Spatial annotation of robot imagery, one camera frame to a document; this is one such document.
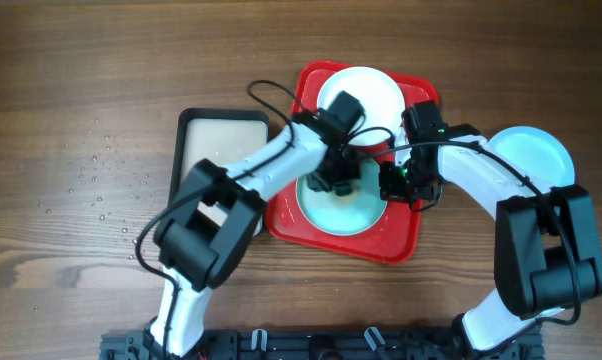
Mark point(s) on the green yellow scrub sponge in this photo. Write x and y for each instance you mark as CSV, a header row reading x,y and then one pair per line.
x,y
342,189

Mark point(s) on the light blue round plate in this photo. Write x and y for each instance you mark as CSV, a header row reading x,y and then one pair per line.
x,y
537,152

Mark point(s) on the black water basin tray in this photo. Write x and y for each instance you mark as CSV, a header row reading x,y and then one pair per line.
x,y
223,136

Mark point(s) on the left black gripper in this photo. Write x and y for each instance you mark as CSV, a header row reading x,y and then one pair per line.
x,y
344,170

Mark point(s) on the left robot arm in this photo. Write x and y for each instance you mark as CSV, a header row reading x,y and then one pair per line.
x,y
204,232

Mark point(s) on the red plastic serving tray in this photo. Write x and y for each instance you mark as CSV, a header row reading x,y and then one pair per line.
x,y
393,238

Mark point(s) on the pale green round plate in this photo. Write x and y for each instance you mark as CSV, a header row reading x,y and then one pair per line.
x,y
344,215

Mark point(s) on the white round plate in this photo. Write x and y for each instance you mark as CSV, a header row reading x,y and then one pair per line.
x,y
379,95

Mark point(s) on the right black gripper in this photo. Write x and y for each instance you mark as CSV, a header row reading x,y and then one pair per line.
x,y
388,190

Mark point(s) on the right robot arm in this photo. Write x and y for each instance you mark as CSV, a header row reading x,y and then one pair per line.
x,y
547,252

